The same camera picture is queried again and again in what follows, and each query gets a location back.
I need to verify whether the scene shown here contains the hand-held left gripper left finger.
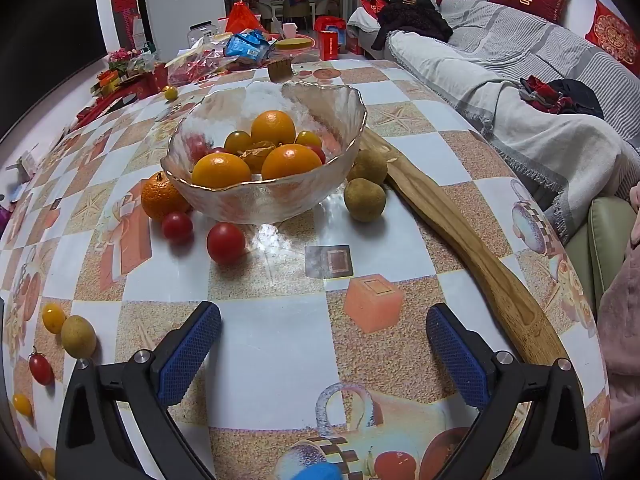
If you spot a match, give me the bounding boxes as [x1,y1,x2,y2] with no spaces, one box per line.
[56,301,222,480]

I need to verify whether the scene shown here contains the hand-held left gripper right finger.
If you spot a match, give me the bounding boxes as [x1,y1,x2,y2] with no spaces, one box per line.
[426,303,603,480]

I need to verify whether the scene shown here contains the dark red grape tomato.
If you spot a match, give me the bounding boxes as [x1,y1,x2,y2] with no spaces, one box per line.
[28,347,55,387]

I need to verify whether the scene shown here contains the small mandarin orange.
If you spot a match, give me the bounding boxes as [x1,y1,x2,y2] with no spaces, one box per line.
[140,171,193,222]

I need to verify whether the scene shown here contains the brown longan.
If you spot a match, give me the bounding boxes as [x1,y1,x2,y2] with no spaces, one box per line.
[61,315,97,360]
[343,178,387,223]
[346,149,389,187]

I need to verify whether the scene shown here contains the long wooden board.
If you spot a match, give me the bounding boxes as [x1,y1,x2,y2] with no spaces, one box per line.
[359,126,572,367]

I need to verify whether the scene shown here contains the pink fleece cloth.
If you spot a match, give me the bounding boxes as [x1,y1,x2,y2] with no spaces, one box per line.
[595,200,640,480]

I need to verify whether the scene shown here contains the clear glass bowl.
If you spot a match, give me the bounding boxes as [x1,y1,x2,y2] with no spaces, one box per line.
[160,81,368,225]

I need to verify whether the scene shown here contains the large orange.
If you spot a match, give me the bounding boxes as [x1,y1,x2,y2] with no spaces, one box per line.
[261,143,323,181]
[191,153,252,188]
[250,110,297,146]

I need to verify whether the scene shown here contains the green leather sofa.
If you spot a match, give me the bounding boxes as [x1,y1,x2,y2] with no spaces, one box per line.
[565,195,640,331]

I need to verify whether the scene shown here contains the red gift box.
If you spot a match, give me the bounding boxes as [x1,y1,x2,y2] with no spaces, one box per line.
[120,62,168,98]

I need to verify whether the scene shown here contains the red snack bags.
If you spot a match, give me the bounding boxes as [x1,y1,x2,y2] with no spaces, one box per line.
[167,50,241,86]

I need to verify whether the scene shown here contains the dark clothes pile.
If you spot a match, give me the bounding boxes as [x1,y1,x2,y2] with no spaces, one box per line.
[519,76,605,120]

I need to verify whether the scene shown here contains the small wooden box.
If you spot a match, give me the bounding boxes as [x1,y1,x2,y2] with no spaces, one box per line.
[267,57,293,81]

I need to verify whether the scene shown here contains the blue snack packet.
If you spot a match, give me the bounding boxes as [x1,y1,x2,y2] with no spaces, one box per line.
[223,30,273,66]

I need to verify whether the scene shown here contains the sofa with grey cover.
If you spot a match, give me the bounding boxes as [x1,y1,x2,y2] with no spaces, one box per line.
[384,0,640,246]

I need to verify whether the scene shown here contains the round yellow tray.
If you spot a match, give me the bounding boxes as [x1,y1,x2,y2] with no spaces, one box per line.
[274,36,316,53]

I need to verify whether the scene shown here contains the red plastic bag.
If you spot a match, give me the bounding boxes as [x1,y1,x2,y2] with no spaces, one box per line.
[225,1,268,35]

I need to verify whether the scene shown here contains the white refrigerator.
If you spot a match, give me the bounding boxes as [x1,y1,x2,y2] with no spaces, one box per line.
[132,0,223,51]

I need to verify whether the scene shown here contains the black television screen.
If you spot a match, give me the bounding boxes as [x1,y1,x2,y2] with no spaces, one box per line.
[0,0,108,136]

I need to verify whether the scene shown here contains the white dining table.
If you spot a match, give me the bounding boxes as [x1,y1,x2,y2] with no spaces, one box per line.
[250,0,341,26]

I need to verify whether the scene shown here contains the red patterned cushion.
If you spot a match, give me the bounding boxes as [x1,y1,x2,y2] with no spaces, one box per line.
[584,0,640,66]

